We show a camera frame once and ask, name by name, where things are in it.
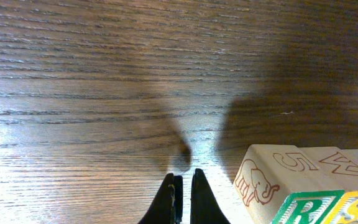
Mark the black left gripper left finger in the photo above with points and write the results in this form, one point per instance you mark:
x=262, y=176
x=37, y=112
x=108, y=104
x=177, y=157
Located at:
x=167, y=205

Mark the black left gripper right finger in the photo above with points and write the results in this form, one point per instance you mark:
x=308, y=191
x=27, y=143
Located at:
x=204, y=206

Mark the green R wooden block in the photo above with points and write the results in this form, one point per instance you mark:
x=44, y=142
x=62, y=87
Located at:
x=282, y=184

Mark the yellow S wooden block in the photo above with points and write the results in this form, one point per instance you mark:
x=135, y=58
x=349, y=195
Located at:
x=338, y=167

